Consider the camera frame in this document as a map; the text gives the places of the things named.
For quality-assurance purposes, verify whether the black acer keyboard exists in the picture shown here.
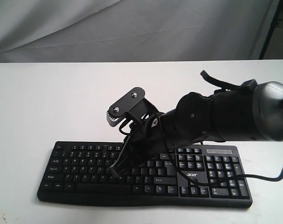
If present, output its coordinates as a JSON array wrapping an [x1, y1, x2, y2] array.
[[37, 141, 253, 208]]

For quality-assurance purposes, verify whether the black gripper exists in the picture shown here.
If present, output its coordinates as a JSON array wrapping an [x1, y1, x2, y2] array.
[[109, 112, 169, 177]]

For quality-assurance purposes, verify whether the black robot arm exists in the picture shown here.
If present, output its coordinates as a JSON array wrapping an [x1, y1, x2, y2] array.
[[106, 71, 283, 177]]

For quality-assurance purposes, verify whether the grey backdrop cloth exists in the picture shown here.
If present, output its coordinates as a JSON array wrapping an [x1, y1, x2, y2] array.
[[0, 0, 279, 63]]

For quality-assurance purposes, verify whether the black metal stand pole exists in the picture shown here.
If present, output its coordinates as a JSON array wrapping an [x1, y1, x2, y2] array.
[[259, 0, 283, 60]]

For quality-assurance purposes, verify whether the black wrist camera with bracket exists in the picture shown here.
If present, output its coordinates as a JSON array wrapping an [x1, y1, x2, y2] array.
[[106, 87, 158, 127]]

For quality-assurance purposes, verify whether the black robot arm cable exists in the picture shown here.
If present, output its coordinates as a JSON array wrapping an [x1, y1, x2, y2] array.
[[119, 112, 283, 187]]

